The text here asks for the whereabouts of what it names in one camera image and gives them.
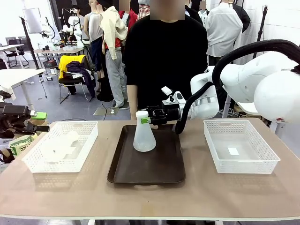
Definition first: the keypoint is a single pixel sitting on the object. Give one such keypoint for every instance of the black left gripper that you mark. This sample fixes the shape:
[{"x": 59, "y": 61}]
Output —
[{"x": 11, "y": 119}]

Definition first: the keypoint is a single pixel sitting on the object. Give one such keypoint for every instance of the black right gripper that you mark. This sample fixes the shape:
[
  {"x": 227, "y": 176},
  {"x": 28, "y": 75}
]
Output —
[{"x": 172, "y": 114}]

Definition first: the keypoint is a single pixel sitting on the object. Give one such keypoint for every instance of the translucent plastic Erlenmeyer flask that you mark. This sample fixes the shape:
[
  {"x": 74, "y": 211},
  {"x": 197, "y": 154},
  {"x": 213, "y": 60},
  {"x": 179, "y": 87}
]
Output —
[{"x": 144, "y": 138}]

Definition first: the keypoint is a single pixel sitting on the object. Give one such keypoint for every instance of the person's right forearm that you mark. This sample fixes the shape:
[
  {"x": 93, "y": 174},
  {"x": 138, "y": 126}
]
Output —
[{"x": 132, "y": 98}]

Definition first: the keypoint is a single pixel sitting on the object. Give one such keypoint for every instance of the person's right hand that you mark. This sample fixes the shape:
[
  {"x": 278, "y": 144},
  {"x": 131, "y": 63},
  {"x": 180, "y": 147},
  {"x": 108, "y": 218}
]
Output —
[{"x": 133, "y": 116}]

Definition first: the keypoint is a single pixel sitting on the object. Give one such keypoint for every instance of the green white cardboard box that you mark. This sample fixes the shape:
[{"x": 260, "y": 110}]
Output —
[{"x": 21, "y": 145}]

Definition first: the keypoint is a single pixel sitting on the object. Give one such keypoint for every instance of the white perforated plastic basket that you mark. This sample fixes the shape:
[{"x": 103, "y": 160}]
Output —
[
  {"x": 58, "y": 164},
  {"x": 241, "y": 140}
]

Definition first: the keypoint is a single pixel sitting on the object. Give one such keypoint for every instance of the dark brown serving tray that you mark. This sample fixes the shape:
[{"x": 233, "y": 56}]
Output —
[{"x": 145, "y": 166}]

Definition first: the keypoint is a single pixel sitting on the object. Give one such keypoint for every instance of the black metal-legged chair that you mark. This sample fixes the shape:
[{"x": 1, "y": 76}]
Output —
[{"x": 75, "y": 82}]

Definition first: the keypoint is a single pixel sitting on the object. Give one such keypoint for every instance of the person in black shirt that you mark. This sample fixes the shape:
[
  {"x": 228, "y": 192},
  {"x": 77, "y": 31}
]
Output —
[{"x": 164, "y": 58}]

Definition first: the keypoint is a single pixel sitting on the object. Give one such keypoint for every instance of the yellow garment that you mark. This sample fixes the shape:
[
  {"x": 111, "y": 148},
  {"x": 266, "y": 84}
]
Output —
[{"x": 64, "y": 63}]

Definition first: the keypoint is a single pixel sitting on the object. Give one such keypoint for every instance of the dark purple clothes pile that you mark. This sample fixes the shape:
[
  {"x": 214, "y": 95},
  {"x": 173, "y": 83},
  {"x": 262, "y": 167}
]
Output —
[{"x": 82, "y": 72}]

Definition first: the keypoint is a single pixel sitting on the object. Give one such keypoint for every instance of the black office chair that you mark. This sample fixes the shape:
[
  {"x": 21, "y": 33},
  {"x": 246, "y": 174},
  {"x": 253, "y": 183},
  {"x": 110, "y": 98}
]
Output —
[{"x": 15, "y": 51}]

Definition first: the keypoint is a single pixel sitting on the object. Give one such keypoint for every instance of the black light stand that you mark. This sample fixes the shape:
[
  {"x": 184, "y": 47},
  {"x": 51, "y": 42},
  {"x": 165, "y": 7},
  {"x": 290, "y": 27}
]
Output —
[{"x": 29, "y": 42}]

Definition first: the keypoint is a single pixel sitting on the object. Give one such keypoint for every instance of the mannequin in cream jacket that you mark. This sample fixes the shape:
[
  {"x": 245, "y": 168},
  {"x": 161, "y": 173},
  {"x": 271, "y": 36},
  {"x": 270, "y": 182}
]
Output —
[{"x": 112, "y": 30}]

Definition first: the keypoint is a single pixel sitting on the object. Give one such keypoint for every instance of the mannequin in white tank top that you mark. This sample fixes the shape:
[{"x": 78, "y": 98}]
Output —
[{"x": 95, "y": 30}]

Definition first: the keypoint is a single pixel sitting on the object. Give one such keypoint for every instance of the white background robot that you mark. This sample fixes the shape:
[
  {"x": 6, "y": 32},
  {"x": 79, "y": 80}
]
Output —
[{"x": 73, "y": 23}]

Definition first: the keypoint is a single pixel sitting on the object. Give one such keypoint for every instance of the mannequin in white shirt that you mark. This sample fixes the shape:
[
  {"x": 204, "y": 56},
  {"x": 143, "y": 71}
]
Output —
[{"x": 223, "y": 28}]

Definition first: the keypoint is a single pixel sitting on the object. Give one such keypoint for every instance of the black tripod stand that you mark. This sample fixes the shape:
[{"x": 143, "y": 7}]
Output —
[{"x": 261, "y": 23}]

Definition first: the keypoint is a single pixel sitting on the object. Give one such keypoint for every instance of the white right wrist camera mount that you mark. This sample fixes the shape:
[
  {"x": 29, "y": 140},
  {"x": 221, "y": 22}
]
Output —
[{"x": 173, "y": 97}]

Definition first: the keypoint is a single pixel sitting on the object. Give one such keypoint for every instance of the grey mannequin base plate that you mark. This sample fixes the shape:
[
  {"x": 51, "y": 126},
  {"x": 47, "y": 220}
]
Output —
[{"x": 105, "y": 112}]

